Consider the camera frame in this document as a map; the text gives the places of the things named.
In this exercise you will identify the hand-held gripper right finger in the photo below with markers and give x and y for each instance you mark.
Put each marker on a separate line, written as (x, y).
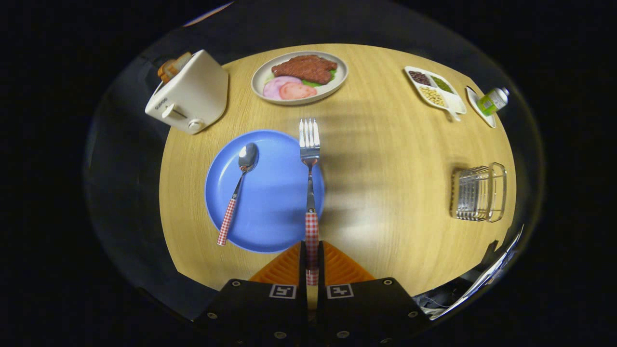
(321, 267)

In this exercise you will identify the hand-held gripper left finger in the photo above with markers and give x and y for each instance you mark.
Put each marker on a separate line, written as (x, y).
(303, 267)

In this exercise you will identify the blue round plate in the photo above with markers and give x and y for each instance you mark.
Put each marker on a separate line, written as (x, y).
(274, 193)

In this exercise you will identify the plate of meat slices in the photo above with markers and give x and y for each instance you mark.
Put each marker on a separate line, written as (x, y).
(303, 67)

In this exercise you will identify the white toaster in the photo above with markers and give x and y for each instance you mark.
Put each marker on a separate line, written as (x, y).
(193, 96)

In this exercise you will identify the white divided dish with beans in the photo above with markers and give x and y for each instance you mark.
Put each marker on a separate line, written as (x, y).
(450, 99)

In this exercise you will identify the small white dish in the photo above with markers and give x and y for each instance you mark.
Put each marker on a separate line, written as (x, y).
(483, 117)

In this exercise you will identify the green label bottle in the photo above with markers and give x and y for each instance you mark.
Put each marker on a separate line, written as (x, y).
(491, 100)

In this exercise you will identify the brown bread slice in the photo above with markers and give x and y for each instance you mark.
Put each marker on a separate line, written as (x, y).
(166, 71)
(183, 60)

